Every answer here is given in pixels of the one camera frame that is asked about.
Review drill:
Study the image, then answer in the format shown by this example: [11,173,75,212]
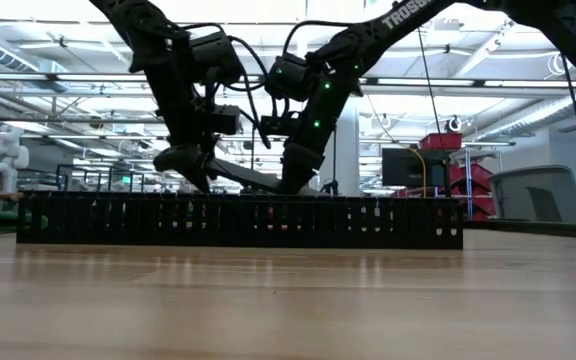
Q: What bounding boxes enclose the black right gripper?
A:
[259,62,364,195]

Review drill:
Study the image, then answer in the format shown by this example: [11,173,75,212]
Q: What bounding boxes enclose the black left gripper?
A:
[145,37,242,194]

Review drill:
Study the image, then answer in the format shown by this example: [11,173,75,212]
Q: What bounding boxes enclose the black duct cover strip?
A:
[206,157,322,196]

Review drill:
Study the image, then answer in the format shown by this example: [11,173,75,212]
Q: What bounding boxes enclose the black slotted cable duct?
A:
[16,191,464,250]

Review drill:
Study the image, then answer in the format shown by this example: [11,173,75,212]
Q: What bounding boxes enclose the white column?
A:
[335,99,361,197]

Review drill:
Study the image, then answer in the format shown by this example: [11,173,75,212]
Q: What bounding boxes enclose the black monitor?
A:
[381,147,450,189]

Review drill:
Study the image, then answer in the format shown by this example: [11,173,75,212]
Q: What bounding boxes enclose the red storage bin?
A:
[419,132,464,152]

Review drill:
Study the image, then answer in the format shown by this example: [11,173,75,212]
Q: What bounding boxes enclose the red shelf rack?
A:
[447,162,494,221]

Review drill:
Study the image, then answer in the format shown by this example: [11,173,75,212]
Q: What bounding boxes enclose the long ceiling light strip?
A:
[0,72,576,89]

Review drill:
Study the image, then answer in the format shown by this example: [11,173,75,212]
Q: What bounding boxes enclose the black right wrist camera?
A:
[265,53,319,101]

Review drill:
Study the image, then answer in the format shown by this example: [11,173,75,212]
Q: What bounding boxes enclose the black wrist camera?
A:
[265,53,319,101]
[187,28,246,86]

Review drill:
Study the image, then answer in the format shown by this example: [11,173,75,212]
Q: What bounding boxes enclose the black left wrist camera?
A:
[187,28,246,86]

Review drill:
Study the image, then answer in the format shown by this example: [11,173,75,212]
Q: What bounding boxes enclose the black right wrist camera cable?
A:
[281,19,354,61]

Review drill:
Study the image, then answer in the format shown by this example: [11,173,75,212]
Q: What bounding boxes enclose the yellow hanging cord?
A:
[397,142,428,199]

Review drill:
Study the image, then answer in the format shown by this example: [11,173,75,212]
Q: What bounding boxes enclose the thin black hanging cable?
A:
[417,27,444,139]

